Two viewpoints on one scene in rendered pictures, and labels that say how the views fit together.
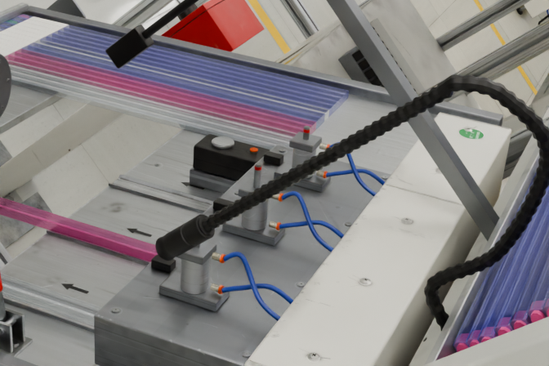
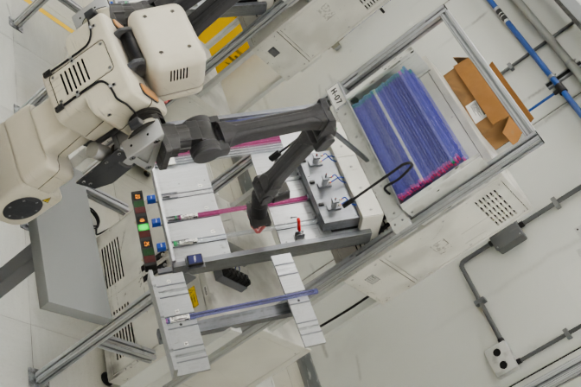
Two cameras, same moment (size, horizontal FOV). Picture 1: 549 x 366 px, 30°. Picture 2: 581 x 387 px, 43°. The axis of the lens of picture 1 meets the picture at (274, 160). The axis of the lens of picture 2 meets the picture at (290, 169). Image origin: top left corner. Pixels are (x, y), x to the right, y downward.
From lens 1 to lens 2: 2.09 m
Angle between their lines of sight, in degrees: 39
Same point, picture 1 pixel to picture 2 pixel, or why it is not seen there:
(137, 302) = (327, 215)
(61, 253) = (278, 210)
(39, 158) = (82, 156)
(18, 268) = (277, 219)
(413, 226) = (353, 167)
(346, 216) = (334, 169)
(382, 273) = (360, 183)
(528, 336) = (420, 195)
